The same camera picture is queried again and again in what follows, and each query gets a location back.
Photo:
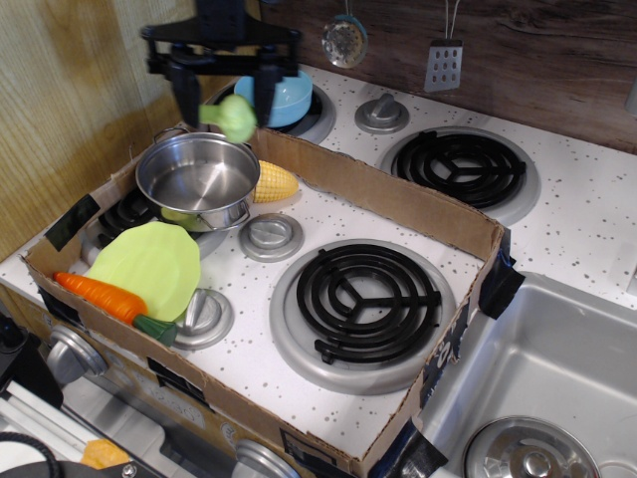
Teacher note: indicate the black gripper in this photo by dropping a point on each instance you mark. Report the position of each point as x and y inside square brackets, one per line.
[222, 38]

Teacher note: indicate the green toy broccoli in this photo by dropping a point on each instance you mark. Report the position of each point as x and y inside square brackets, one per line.
[231, 117]

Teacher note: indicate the light blue bowl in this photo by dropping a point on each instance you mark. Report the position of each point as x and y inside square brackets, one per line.
[270, 99]

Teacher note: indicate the back left black burner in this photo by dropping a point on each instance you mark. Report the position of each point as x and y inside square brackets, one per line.
[311, 117]

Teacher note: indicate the black burner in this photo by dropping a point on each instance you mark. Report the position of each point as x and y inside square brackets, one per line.
[311, 117]
[129, 212]
[478, 170]
[367, 304]

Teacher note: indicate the stainless steel pot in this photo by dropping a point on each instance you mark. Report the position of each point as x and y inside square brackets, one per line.
[199, 181]

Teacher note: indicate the yellow toy corn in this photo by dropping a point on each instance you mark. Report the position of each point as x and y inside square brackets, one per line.
[274, 183]

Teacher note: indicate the brown cardboard fence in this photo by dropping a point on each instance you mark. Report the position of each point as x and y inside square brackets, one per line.
[265, 381]

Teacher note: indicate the hanging metal skimmer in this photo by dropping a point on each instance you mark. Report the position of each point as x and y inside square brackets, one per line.
[344, 40]

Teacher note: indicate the front left black burner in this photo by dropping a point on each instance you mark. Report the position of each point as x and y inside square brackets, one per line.
[129, 212]

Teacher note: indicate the grey centre stove knob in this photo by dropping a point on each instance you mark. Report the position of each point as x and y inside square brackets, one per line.
[271, 237]

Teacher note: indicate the light green plastic plate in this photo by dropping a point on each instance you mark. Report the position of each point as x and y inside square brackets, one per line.
[159, 262]

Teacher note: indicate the hanging metal spatula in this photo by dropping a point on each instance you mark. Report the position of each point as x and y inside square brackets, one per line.
[445, 56]

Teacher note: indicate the grey front stove knob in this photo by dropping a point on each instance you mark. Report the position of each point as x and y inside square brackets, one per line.
[205, 322]

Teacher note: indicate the orange toy carrot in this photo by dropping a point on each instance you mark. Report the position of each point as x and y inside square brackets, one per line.
[119, 303]

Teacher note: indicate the back right black burner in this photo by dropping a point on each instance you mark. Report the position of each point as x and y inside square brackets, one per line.
[478, 170]

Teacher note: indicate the front right black burner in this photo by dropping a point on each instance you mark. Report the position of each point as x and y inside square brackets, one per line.
[367, 304]

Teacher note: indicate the grey oven knob left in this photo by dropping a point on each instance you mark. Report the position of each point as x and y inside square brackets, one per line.
[72, 357]

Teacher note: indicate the grey oven knob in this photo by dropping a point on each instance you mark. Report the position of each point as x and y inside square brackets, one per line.
[72, 357]
[256, 460]

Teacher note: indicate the grey oven knob bottom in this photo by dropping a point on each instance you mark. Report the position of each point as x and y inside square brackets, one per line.
[256, 460]

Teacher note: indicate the orange sponge piece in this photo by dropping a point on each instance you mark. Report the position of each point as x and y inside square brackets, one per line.
[101, 454]

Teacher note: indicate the stainless steel sink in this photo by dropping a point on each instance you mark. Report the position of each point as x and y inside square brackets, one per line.
[557, 354]

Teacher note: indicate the metal pot lid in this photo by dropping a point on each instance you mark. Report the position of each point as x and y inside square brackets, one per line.
[522, 446]

